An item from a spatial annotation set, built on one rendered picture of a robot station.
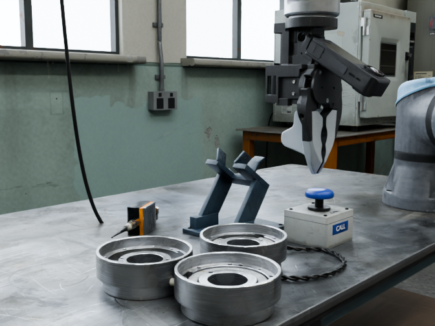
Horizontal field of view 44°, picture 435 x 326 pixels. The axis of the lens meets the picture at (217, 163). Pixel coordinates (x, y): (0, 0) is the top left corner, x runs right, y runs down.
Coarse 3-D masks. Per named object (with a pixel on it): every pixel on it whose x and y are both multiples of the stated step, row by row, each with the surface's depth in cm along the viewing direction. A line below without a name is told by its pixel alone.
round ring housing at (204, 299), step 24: (192, 264) 57; (216, 264) 58; (240, 264) 58; (264, 264) 56; (192, 288) 49; (216, 288) 48; (240, 288) 48; (264, 288) 49; (192, 312) 51; (216, 312) 49; (240, 312) 49; (264, 312) 51
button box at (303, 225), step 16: (288, 208) 77; (304, 208) 77; (320, 208) 75; (336, 208) 77; (288, 224) 76; (304, 224) 75; (320, 224) 73; (336, 224) 74; (352, 224) 77; (288, 240) 77; (304, 240) 75; (320, 240) 73; (336, 240) 74
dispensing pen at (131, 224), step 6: (138, 204) 81; (144, 204) 81; (132, 210) 79; (138, 210) 79; (156, 210) 86; (132, 216) 79; (138, 216) 79; (156, 216) 86; (132, 222) 77; (138, 222) 78; (126, 228) 75; (132, 228) 76; (138, 228) 79; (132, 234) 80; (138, 234) 79
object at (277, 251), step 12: (216, 228) 69; (228, 228) 70; (240, 228) 70; (252, 228) 70; (264, 228) 70; (276, 228) 68; (204, 240) 63; (228, 240) 67; (240, 240) 68; (252, 240) 67; (276, 240) 67; (204, 252) 63; (252, 252) 61; (264, 252) 61; (276, 252) 62
